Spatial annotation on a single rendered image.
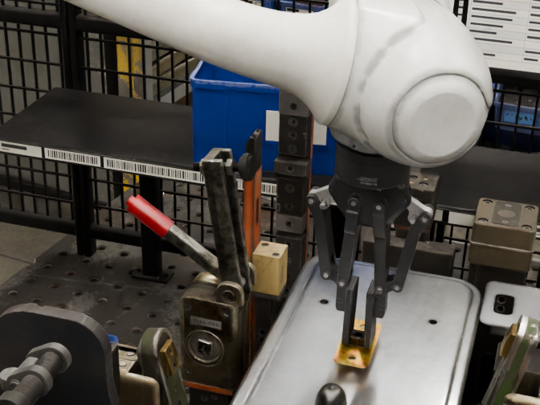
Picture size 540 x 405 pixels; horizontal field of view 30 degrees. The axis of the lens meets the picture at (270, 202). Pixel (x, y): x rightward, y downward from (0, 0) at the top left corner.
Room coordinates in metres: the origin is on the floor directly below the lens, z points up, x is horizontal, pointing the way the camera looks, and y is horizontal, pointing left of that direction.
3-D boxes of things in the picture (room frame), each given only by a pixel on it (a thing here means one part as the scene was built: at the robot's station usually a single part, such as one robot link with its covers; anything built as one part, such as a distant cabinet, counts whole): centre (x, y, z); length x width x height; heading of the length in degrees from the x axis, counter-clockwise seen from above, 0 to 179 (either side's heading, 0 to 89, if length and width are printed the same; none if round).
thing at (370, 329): (0.90, -0.11, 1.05); 0.03 x 0.01 x 0.07; 164
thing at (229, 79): (1.37, -0.04, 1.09); 0.30 x 0.17 x 0.13; 82
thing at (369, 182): (0.91, -0.10, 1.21); 0.08 x 0.07 x 0.09; 74
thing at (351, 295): (0.91, -0.09, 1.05); 0.03 x 0.01 x 0.07; 164
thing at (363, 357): (0.91, -0.10, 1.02); 0.08 x 0.04 x 0.01; 164
